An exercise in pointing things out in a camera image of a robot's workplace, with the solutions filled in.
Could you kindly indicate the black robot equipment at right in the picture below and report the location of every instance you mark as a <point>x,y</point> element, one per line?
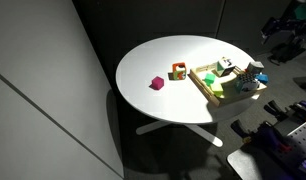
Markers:
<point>249,165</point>

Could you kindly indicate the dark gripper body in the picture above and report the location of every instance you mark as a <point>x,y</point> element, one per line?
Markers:
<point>272,28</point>

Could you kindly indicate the dark robot arm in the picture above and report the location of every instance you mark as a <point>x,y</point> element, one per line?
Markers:
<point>294,40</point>

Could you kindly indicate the perforated metal board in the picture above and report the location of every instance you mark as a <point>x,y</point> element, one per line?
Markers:
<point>301,140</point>

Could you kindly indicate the white table base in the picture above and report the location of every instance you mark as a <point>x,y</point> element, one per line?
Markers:
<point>206,136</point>

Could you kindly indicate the white black green cube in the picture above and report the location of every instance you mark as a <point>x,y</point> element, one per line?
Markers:
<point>225,66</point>

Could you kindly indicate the orange black purple clamp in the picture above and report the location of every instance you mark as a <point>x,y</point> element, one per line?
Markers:
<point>279,111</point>
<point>263,136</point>

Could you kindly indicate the yellow-green block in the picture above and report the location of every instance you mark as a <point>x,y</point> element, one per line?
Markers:
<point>216,89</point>

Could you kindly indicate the green block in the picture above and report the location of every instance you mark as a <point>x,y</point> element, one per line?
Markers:
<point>210,78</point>

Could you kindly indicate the wooden crate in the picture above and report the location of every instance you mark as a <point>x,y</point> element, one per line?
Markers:
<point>226,97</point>

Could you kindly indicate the blue block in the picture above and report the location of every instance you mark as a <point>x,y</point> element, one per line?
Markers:
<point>262,78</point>

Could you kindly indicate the orange green picture cube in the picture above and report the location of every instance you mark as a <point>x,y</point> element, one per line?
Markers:
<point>178,71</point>

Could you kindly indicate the grey block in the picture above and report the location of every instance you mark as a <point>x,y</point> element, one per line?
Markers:
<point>255,67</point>

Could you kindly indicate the magenta block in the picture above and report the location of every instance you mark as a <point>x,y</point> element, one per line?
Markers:
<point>157,83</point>

